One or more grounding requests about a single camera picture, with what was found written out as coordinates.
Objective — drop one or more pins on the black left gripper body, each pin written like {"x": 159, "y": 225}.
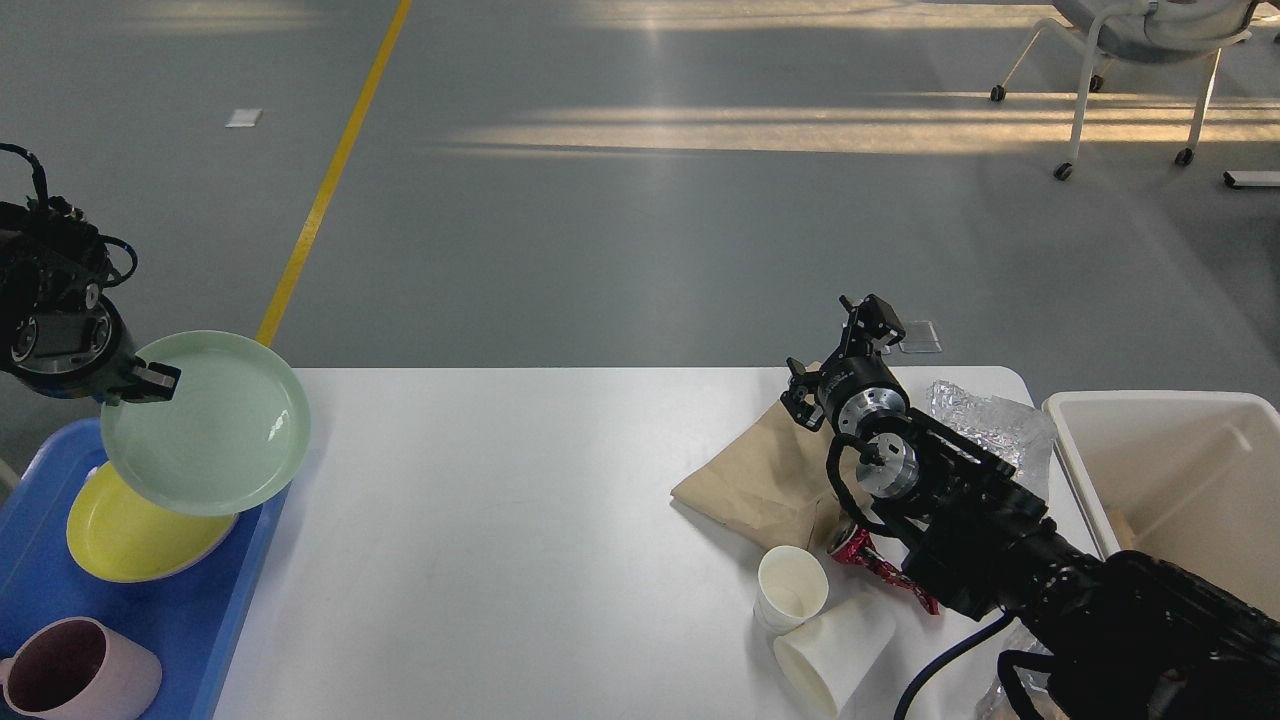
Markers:
{"x": 72, "y": 355}

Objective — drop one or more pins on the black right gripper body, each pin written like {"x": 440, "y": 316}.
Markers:
{"x": 854, "y": 389}

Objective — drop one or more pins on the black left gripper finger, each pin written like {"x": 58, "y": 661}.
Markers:
{"x": 141, "y": 383}

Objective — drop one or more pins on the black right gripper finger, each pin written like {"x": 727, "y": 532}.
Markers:
{"x": 871, "y": 326}
{"x": 800, "y": 398}

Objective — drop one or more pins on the pale green plate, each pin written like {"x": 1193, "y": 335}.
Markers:
{"x": 234, "y": 434}

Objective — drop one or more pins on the pink mug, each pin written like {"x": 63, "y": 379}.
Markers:
{"x": 78, "y": 668}

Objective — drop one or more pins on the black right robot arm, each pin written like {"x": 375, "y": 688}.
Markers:
{"x": 1127, "y": 637}

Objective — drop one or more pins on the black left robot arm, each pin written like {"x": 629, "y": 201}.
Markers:
{"x": 52, "y": 259}

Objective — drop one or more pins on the clear floor plate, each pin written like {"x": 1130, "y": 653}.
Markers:
{"x": 916, "y": 338}

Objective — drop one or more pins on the brown paper bag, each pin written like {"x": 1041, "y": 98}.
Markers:
{"x": 770, "y": 485}

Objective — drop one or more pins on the yellow plate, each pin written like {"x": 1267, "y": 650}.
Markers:
{"x": 116, "y": 535}

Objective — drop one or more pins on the red crushed wrapper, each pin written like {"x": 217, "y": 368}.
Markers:
{"x": 854, "y": 546}

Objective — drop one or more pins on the clear crumpled plastic wrap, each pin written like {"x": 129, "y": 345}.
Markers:
{"x": 1017, "y": 433}

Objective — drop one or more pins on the upright white paper cup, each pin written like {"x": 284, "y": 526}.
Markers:
{"x": 791, "y": 588}

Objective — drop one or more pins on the blue plastic tray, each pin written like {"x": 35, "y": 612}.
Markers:
{"x": 191, "y": 621}

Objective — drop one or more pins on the lying white paper cup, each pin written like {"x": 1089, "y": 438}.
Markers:
{"x": 826, "y": 659}

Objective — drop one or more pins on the white plastic bin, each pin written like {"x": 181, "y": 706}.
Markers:
{"x": 1190, "y": 477}

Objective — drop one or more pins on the white bar on floor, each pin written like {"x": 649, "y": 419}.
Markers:
{"x": 1252, "y": 179}

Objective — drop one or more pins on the white rolling chair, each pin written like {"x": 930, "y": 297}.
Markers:
{"x": 1138, "y": 32}

